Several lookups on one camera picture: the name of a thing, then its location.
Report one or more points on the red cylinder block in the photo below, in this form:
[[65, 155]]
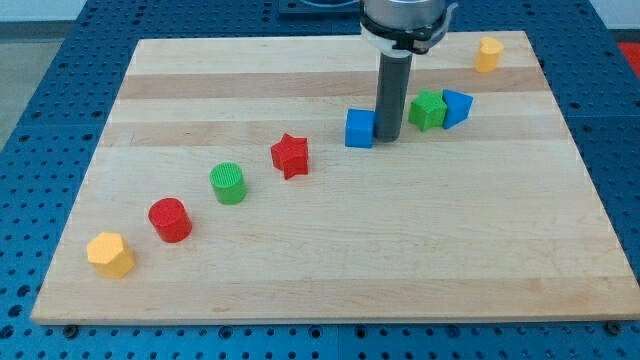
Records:
[[170, 220]]

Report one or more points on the blue triangle block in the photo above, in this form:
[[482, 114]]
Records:
[[458, 107]]

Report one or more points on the green cylinder block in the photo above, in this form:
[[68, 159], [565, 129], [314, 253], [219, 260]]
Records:
[[228, 184]]

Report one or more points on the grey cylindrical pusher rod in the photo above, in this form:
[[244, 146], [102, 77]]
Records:
[[393, 78]]

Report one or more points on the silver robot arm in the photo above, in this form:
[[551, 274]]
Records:
[[401, 28]]

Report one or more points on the blue cube block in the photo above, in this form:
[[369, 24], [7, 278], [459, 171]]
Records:
[[359, 128]]

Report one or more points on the wooden board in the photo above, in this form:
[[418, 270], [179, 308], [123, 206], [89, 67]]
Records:
[[494, 220]]

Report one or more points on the green star block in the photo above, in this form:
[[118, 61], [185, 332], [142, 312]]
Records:
[[428, 110]]

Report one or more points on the yellow hexagon block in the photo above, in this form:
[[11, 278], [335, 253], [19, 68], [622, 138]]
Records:
[[110, 255]]

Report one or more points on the red star block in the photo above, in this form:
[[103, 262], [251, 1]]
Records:
[[291, 156]]

